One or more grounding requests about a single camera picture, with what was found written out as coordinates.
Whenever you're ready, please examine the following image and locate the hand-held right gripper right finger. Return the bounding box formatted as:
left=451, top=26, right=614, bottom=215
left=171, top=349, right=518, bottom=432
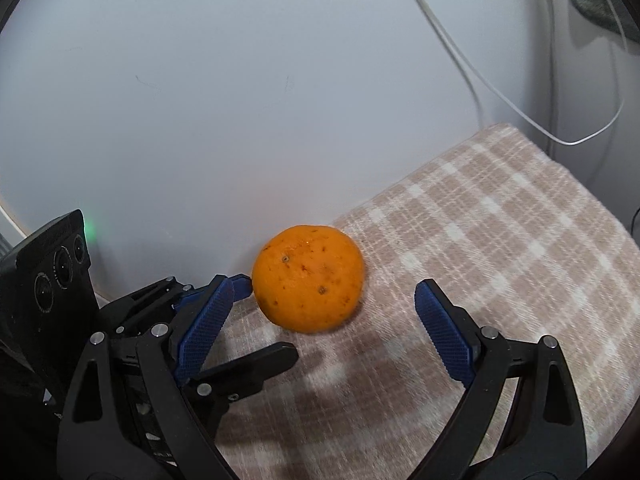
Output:
left=406, top=278, right=588, bottom=480

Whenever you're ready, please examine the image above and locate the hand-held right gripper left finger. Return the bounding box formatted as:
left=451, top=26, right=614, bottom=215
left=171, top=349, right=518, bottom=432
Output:
left=56, top=278, right=237, bottom=480

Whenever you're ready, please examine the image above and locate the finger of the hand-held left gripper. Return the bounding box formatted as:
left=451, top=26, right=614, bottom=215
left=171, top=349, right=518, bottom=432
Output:
left=98, top=273, right=254, bottom=338
left=184, top=341, right=300, bottom=437

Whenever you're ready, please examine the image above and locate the mandarin orange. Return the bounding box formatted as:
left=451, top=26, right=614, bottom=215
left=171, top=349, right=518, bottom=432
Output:
left=251, top=224, right=365, bottom=334

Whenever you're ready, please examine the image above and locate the beige checked tablecloth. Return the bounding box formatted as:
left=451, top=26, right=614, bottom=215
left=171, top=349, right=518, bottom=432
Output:
left=200, top=122, right=640, bottom=480

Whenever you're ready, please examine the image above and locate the white cable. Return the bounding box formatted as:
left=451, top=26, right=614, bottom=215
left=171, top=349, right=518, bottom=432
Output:
left=389, top=0, right=630, bottom=147

